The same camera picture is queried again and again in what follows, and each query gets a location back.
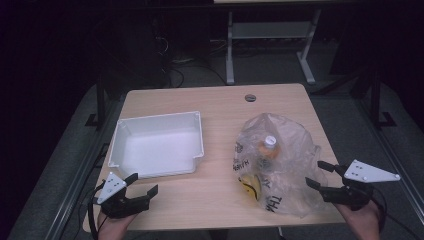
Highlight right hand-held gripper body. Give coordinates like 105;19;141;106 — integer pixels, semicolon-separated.
319;159;402;212

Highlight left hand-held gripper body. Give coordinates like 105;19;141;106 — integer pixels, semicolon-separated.
93;171;152;220

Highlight clear plastic bag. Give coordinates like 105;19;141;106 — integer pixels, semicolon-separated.
232;112;330;220

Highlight white plastic tray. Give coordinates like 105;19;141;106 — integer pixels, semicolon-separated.
107;110;205;180

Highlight orange drink bottle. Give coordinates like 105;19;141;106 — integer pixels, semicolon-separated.
256;135;280;175

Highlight person's left hand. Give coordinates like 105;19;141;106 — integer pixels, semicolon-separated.
97;210;138;240

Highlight person's right hand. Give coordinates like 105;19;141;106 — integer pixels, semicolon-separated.
334;199;382;240

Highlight black metal stand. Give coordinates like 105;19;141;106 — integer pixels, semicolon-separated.
84;73;108;132
369;70;398;130

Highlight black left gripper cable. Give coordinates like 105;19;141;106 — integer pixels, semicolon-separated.
86;181;108;240

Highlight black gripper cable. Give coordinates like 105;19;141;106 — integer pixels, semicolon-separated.
370;188;414;236
86;181;108;240

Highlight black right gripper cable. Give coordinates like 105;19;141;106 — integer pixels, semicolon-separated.
370;188;414;236

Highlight black floor cables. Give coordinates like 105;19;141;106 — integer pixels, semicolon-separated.
151;19;229;88

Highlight grey metal desk frame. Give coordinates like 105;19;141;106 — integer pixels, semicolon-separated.
213;0;354;86

